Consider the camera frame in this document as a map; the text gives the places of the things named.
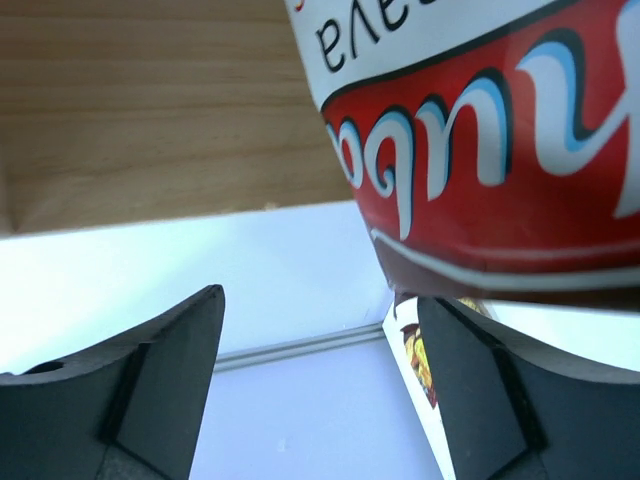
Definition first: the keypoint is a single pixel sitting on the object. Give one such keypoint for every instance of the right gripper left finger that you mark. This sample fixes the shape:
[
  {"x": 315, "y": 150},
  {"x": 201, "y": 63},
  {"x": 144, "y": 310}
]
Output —
[{"x": 129, "y": 407}]

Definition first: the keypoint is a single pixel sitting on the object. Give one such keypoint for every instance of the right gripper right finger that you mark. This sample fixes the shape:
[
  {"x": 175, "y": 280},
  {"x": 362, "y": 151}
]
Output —
[{"x": 514, "y": 407}]

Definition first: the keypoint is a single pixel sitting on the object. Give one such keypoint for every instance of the Chuba cassava chips bag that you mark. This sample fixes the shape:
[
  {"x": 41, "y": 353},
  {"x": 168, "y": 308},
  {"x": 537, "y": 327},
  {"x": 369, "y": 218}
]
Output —
[
  {"x": 492, "y": 147},
  {"x": 431, "y": 377}
]

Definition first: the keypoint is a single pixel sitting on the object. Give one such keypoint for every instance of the wooden two-tier shelf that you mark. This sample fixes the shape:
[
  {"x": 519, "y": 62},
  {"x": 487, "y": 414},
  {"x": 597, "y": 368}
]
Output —
[{"x": 116, "y": 112}]

